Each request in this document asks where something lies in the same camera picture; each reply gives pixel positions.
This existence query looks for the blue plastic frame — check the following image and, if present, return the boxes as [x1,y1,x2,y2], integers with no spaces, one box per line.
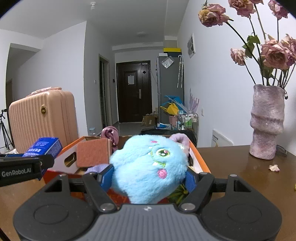
[165,95,185,109]

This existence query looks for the white board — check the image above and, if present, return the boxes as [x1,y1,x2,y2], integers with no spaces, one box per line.
[211,129,233,147]

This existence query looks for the white wall electrical panel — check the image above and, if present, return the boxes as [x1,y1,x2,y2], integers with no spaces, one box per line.
[188,33,196,58]

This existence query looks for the pink ribbed suitcase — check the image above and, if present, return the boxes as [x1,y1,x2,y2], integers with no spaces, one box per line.
[9,87,79,154]

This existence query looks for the yellow bag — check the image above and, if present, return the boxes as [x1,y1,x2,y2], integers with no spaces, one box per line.
[160,102,178,116]

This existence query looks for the pink layered sponge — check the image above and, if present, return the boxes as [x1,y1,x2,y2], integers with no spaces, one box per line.
[76,138,111,168]

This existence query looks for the purple satin scrunchie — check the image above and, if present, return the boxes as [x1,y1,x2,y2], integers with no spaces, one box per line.
[102,126,119,152]

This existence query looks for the purple textured vase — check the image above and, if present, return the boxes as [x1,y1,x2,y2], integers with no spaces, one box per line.
[249,85,285,160]

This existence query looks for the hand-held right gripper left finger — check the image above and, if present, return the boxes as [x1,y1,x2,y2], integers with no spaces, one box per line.
[45,166,116,212]

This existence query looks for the blue pocket tissue packet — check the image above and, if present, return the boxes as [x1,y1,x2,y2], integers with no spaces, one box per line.
[23,137,63,158]

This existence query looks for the white folded umbrella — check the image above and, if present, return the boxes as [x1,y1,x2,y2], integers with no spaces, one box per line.
[177,55,185,88]

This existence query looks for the wire cart with bottles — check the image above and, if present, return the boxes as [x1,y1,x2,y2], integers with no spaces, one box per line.
[178,112,199,137]

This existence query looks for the purple feather decoration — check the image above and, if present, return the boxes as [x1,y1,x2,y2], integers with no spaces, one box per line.
[189,88,200,113]

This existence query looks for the dried pink roses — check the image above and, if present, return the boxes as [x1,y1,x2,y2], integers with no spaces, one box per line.
[198,0,296,87]

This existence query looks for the grey refrigerator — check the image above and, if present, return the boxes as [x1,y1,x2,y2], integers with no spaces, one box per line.
[156,55,185,127]

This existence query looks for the orange cardboard box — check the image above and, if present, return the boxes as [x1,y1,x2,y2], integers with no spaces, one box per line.
[43,136,211,204]

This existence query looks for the dark brown entrance door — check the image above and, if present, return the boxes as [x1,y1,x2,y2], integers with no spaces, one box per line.
[116,61,152,123]

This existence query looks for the purple burlap drawstring pouch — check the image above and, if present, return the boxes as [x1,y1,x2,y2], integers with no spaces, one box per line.
[84,163,114,175]

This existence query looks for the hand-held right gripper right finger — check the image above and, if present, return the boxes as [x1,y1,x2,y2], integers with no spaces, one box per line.
[179,170,252,212]

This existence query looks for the brown cardboard box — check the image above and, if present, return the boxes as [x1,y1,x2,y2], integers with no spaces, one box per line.
[142,113,159,127]

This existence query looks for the black tripod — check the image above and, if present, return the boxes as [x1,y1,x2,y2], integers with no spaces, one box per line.
[0,109,15,151]

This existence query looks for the blue plush toy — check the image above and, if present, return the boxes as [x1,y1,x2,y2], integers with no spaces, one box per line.
[109,134,188,205]

